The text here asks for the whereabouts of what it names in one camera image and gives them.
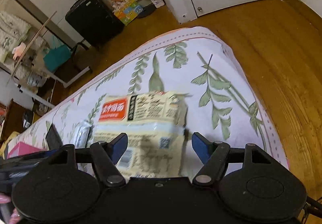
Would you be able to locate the beige noodle packet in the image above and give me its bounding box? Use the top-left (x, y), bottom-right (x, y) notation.
top-left (88, 92), bottom-right (187, 179)

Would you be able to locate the person's left hand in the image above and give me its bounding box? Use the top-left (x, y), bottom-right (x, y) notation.
top-left (0, 193), bottom-right (21, 224)

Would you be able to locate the white snack bar top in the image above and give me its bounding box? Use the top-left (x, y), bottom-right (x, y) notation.
top-left (70, 120), bottom-right (93, 148)

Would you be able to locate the pink cardboard box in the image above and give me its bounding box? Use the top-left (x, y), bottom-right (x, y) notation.
top-left (7, 142), bottom-right (43, 159)

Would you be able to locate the floral bed sheet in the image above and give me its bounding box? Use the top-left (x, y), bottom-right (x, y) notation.
top-left (7, 27), bottom-right (287, 178)

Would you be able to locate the dark wooden nightstand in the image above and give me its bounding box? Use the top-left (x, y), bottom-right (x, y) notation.
top-left (1, 99), bottom-right (34, 144)

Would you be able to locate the teal shopping bag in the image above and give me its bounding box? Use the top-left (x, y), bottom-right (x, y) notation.
top-left (43, 35), bottom-right (71, 73)

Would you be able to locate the black suitcase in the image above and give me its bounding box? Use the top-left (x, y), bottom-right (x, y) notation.
top-left (65, 0), bottom-right (125, 48)

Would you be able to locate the colourful toy box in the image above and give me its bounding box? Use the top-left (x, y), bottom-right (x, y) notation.
top-left (111, 0), bottom-right (143, 26)

